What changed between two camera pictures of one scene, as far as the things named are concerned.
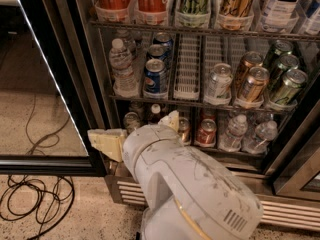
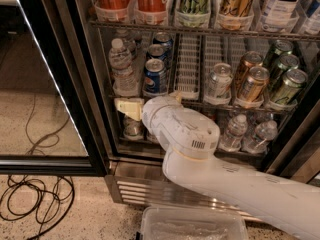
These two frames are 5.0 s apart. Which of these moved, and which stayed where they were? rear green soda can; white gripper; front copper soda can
Moved: white gripper
Stayed: front copper soda can; rear green soda can
